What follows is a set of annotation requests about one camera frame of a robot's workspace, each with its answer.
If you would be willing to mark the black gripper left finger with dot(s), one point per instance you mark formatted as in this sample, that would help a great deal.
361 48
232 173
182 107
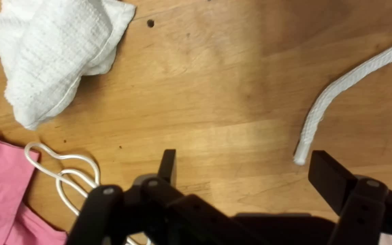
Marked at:
115 213

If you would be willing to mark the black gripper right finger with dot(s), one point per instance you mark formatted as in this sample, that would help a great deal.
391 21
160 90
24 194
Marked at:
360 205

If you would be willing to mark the white terry towel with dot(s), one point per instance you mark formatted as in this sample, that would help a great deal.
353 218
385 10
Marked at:
55 50

